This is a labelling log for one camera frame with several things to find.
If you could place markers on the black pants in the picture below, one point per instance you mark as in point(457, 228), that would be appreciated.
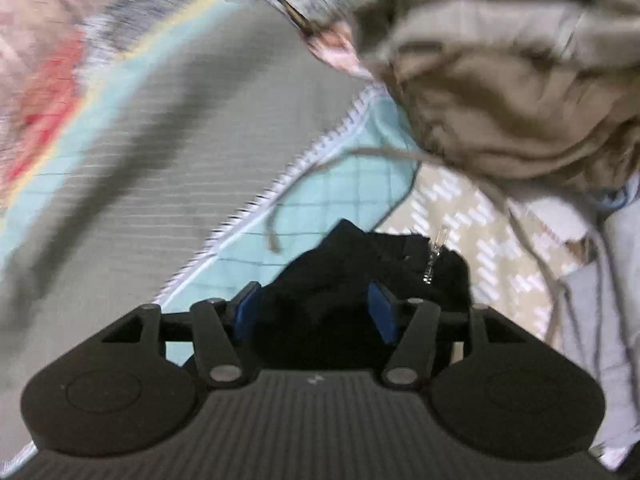
point(320, 285)

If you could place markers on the beige white patterned sheet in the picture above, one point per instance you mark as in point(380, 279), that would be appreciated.
point(480, 240)

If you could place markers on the grey teal quilted blanket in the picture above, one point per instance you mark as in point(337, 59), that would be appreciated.
point(175, 170)

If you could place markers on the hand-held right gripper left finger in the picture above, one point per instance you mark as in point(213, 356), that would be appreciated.
point(247, 310)

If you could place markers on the pink red patterned bedsheet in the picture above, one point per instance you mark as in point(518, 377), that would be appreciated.
point(40, 60)

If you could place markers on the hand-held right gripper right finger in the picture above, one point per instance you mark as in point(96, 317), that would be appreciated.
point(379, 316)

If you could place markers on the light grey-blue garment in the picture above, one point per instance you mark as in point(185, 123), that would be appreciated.
point(600, 310)

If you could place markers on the pink floral cloth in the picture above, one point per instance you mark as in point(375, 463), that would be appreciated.
point(335, 50)

